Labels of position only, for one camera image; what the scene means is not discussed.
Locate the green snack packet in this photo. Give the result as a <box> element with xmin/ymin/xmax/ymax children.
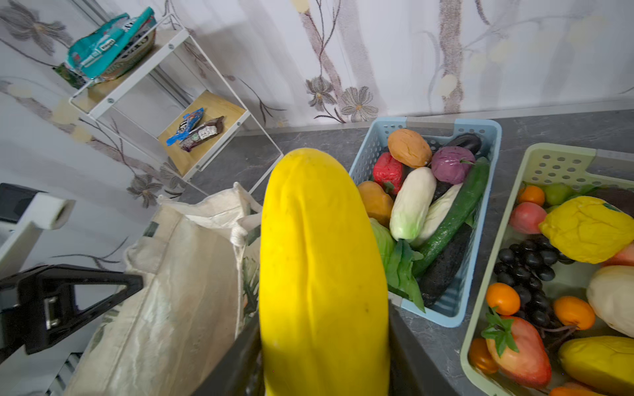
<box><xmin>52</xmin><ymin>64</ymin><xmax>87</xmax><ymax>89</ymax></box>

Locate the black grape bunch toy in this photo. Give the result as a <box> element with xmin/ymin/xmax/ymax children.
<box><xmin>494</xmin><ymin>235</ymin><xmax>574</xmax><ymax>329</ymax></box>

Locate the blue plastic vegetable basket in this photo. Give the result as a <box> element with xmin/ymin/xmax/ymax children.
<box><xmin>349</xmin><ymin>117</ymin><xmax>502</xmax><ymax>328</ymax></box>

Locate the brown potato toy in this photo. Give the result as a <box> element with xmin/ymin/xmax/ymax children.
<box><xmin>388</xmin><ymin>129</ymin><xmax>433</xmax><ymax>168</ymax></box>

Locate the red strawberry toy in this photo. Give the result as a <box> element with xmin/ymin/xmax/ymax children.
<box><xmin>481</xmin><ymin>310</ymin><xmax>552</xmax><ymax>389</ymax></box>

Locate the green plastic fruit basket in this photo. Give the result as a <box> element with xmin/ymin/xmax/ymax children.
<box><xmin>460</xmin><ymin>143</ymin><xmax>633</xmax><ymax>395</ymax></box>

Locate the green cabbage toy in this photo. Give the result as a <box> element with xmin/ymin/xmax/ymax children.
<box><xmin>370</xmin><ymin>218</ymin><xmax>425</xmax><ymax>312</ymax></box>

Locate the orange bell pepper toy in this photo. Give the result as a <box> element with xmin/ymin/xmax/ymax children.
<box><xmin>358</xmin><ymin>181</ymin><xmax>394</xmax><ymax>228</ymax></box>

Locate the white wire two-tier shelf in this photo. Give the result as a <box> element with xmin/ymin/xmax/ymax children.
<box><xmin>68</xmin><ymin>13</ymin><xmax>283</xmax><ymax>199</ymax></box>

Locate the dark brown candy bar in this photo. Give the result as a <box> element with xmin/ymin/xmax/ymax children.
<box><xmin>178</xmin><ymin>116</ymin><xmax>225</xmax><ymax>153</ymax></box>

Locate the purple onion toy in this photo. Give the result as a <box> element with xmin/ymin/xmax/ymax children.
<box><xmin>431</xmin><ymin>146</ymin><xmax>476</xmax><ymax>185</ymax></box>

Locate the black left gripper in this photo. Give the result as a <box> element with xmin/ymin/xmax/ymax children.
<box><xmin>1</xmin><ymin>183</ymin><xmax>144</xmax><ymax>361</ymax></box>

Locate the white radish toy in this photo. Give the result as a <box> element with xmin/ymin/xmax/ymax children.
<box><xmin>390</xmin><ymin>167</ymin><xmax>437</xmax><ymax>242</ymax></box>

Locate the cream canvas grocery bag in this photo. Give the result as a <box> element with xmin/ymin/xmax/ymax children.
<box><xmin>65</xmin><ymin>183</ymin><xmax>262</xmax><ymax>395</ymax></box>

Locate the beige pear toy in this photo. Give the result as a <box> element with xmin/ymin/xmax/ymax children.
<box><xmin>586</xmin><ymin>266</ymin><xmax>633</xmax><ymax>338</ymax></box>

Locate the blue candy bar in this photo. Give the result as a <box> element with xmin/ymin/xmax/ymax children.
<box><xmin>166</xmin><ymin>107</ymin><xmax>204</xmax><ymax>147</ymax></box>

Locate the teal snack packet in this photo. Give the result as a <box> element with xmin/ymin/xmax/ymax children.
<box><xmin>66</xmin><ymin>8</ymin><xmax>156</xmax><ymax>83</ymax></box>

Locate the yellow citron toy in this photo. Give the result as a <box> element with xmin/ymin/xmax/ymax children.
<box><xmin>539</xmin><ymin>196</ymin><xmax>633</xmax><ymax>264</ymax></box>

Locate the yellow banana toy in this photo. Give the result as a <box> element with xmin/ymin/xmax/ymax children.
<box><xmin>259</xmin><ymin>148</ymin><xmax>390</xmax><ymax>395</ymax></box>

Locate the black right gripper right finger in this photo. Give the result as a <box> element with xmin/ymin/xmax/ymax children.
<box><xmin>388</xmin><ymin>303</ymin><xmax>458</xmax><ymax>396</ymax></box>

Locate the green cucumber toy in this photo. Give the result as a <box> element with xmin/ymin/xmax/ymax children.
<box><xmin>412</xmin><ymin>157</ymin><xmax>490</xmax><ymax>278</ymax></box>

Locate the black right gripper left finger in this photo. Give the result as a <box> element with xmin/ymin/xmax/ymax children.
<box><xmin>193</xmin><ymin>316</ymin><xmax>263</xmax><ymax>396</ymax></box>

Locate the red bell pepper toy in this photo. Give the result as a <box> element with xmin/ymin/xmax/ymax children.
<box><xmin>372</xmin><ymin>152</ymin><xmax>405</xmax><ymax>197</ymax></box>

